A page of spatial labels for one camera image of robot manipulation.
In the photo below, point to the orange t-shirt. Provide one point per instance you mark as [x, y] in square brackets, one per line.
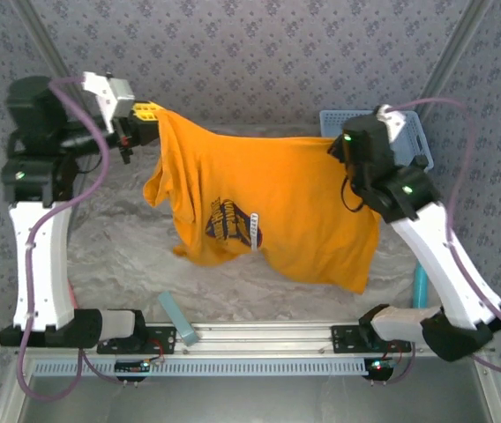
[277, 198]

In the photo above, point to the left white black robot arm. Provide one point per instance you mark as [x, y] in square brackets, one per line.
[39, 264]

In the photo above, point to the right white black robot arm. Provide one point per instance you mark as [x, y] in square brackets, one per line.
[444, 264]

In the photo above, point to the light blue plastic basket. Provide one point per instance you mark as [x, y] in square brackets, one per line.
[334, 121]

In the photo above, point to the teal toy microphone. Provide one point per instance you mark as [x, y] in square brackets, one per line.
[420, 286]

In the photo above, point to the light blue flat block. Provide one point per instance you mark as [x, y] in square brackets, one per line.
[180, 321]

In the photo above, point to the left small circuit board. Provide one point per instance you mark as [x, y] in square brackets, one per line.
[131, 365]

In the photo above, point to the small circuit board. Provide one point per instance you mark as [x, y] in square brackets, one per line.
[131, 365]
[378, 365]

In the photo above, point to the right small circuit board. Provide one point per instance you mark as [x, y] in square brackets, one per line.
[378, 365]

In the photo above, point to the aluminium frame post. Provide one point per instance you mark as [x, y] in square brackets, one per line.
[39, 31]
[451, 57]

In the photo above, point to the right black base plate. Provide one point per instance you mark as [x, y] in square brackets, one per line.
[343, 339]

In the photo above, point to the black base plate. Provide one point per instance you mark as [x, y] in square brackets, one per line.
[164, 339]
[343, 339]

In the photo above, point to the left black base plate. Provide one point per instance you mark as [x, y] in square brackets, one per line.
[164, 339]

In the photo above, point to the aluminium rail frame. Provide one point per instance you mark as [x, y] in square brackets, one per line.
[255, 335]

